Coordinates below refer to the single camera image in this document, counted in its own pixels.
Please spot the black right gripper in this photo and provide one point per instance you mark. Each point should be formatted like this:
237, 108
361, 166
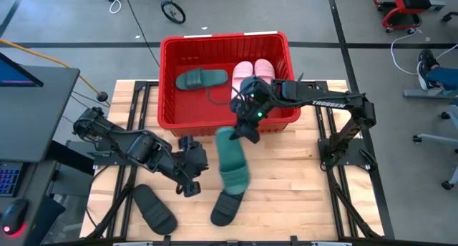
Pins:
254, 99

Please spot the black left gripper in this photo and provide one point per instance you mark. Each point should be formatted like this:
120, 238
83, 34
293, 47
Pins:
191, 163

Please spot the dark green rubber slide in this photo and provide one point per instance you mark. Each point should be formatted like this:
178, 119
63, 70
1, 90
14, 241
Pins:
200, 79
232, 160

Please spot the black rubber slide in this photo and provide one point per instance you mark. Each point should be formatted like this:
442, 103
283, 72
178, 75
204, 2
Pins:
154, 208
225, 210

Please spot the pink rubber slide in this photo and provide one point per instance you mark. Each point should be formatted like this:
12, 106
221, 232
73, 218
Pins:
264, 69
242, 72

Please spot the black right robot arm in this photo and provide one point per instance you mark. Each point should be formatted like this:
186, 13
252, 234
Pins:
329, 102

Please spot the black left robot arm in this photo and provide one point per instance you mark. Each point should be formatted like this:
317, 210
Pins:
139, 149

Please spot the red plastic bin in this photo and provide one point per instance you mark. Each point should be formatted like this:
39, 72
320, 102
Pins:
186, 106

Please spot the backlit black keyboard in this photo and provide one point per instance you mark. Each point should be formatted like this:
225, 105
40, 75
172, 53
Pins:
9, 178

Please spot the black computer mouse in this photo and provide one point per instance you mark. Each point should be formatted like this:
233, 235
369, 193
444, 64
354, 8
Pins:
14, 215

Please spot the grey chair footrest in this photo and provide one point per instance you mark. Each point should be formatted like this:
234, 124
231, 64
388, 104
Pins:
429, 93

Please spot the grey office chair base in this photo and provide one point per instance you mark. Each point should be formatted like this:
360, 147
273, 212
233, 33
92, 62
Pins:
436, 137

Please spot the person's shoe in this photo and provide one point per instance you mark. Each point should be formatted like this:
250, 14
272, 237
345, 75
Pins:
426, 65

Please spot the computer monitor blue screen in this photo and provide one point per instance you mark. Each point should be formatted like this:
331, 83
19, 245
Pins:
14, 76

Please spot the person's leg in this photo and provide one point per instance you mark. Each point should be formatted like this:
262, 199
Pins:
445, 78

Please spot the black chair caster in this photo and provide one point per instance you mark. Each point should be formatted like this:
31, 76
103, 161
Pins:
449, 16

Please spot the black metal table rail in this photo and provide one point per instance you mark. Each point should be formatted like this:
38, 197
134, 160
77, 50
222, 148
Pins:
250, 243

